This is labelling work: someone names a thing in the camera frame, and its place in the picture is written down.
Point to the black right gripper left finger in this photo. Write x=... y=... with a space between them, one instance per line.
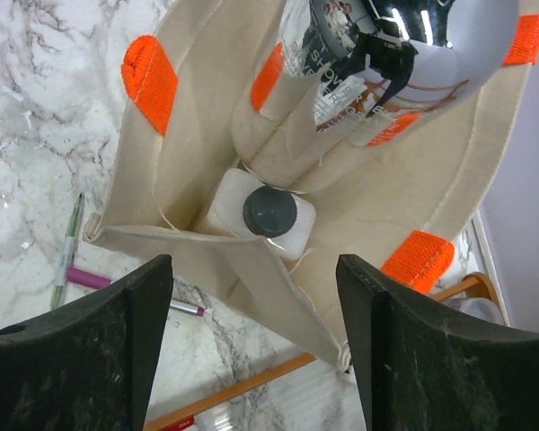
x=90 y=364

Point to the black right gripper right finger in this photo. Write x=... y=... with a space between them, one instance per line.
x=421 y=365

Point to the cream floral canvas bag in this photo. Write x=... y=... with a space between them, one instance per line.
x=408 y=193

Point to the silver chrome bottle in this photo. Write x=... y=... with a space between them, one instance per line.
x=335 y=79

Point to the silver pen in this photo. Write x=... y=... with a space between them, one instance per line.
x=67 y=252

